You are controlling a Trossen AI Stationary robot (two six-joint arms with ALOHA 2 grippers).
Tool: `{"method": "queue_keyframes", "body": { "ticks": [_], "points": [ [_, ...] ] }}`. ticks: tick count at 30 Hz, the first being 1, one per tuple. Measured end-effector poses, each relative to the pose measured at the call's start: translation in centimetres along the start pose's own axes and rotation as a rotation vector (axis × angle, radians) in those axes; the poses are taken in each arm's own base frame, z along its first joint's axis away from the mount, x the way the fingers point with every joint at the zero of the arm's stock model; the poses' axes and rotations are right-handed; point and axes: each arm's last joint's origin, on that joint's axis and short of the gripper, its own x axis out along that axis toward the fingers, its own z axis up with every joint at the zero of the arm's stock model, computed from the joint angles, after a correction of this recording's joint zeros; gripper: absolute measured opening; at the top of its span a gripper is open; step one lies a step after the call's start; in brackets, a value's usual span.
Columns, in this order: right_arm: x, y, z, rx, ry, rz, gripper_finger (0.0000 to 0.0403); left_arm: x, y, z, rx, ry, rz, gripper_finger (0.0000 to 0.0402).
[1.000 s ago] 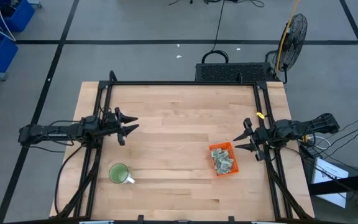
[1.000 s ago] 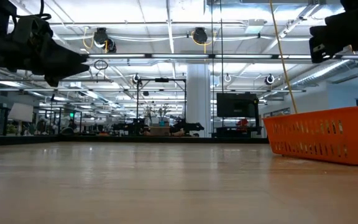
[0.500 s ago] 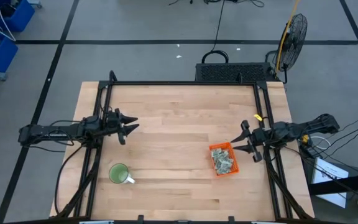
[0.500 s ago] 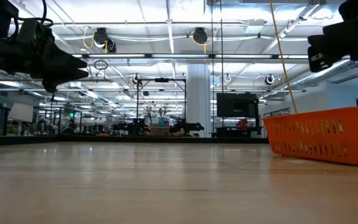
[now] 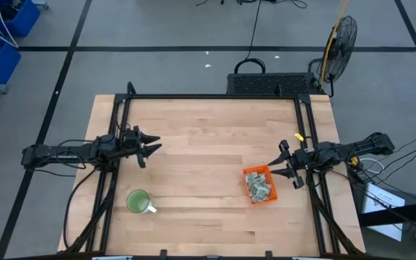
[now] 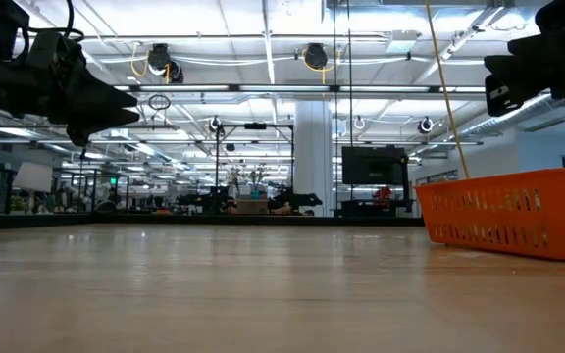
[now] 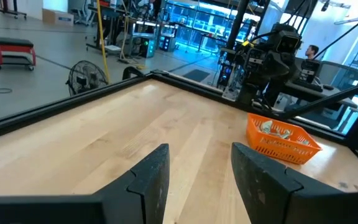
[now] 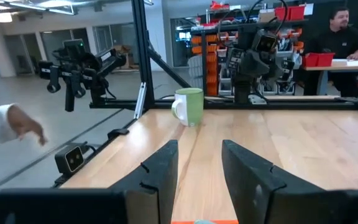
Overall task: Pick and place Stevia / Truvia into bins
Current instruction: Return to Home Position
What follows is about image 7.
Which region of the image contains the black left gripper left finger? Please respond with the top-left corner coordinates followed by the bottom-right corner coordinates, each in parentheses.
top-left (0, 142), bottom-right (170, 224)

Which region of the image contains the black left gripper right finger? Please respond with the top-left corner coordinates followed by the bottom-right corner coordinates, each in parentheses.
top-left (230, 142), bottom-right (358, 224)

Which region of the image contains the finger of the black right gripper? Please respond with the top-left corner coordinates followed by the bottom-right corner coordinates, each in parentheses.
top-left (261, 53), bottom-right (278, 78)
top-left (277, 54), bottom-right (291, 78)

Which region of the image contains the orange plastic basket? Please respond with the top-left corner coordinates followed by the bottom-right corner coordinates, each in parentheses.
top-left (246, 112), bottom-right (324, 166)

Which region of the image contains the black keyboard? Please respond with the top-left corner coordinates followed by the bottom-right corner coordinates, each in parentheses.
top-left (293, 80), bottom-right (324, 93)

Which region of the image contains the person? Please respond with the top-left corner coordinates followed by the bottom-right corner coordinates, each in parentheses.
top-left (304, 44), bottom-right (321, 61)

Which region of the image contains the dark office desk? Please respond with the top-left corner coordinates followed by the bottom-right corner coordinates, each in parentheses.
top-left (283, 80), bottom-right (358, 110)

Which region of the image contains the black floor mat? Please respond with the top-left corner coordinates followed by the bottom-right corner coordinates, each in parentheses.
top-left (181, 68), bottom-right (212, 83)

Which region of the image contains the blue lit shelving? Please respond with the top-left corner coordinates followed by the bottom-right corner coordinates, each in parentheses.
top-left (162, 0), bottom-right (262, 54)

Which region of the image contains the computer tower with lights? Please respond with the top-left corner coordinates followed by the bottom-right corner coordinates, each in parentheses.
top-left (139, 36), bottom-right (158, 59)

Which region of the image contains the black floor fan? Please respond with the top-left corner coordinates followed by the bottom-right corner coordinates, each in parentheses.
top-left (65, 59), bottom-right (109, 97)

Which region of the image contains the brown cardboard box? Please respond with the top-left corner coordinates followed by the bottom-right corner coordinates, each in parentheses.
top-left (42, 7), bottom-right (75, 27)

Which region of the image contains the red black rolling stool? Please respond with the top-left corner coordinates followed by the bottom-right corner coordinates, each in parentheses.
top-left (0, 36), bottom-right (37, 72)

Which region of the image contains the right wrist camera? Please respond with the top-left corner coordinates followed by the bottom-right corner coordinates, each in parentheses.
top-left (275, 30), bottom-right (303, 53)

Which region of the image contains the black vertical post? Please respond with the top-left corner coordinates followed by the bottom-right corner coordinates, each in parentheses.
top-left (224, 0), bottom-right (250, 50)

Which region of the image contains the black aluminium table frame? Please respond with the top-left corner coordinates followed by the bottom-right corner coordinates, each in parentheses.
top-left (0, 6), bottom-right (358, 177)

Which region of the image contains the black arched handle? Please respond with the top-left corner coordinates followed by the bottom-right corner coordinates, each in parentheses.
top-left (122, 66), bottom-right (145, 81)

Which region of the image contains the long yellow cable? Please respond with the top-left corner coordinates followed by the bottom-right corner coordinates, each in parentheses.
top-left (96, 0), bottom-right (111, 84)

